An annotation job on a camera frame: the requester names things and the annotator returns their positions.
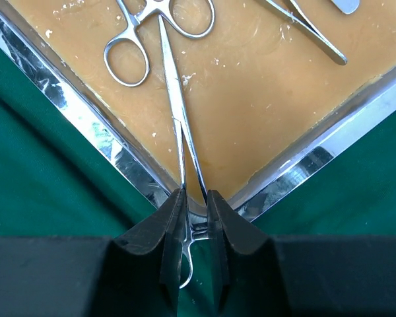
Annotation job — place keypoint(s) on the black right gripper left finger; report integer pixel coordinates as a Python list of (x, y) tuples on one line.
[(141, 272)]

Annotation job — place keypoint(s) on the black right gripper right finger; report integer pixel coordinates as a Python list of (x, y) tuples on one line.
[(245, 269)]

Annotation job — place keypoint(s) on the dark green surgical cloth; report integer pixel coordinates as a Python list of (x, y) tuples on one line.
[(53, 182)]

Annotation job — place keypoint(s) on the steel surgical scissors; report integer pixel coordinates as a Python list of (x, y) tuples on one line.
[(182, 131)]

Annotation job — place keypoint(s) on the steel tray with brown liner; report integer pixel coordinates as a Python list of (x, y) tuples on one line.
[(255, 87)]

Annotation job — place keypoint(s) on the steel hemostat forceps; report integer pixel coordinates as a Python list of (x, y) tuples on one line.
[(129, 34)]

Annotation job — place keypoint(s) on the steel tweezers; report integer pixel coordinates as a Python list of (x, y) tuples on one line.
[(295, 15)]

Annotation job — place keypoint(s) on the steel scalpel handle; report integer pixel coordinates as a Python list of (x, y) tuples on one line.
[(347, 7)]

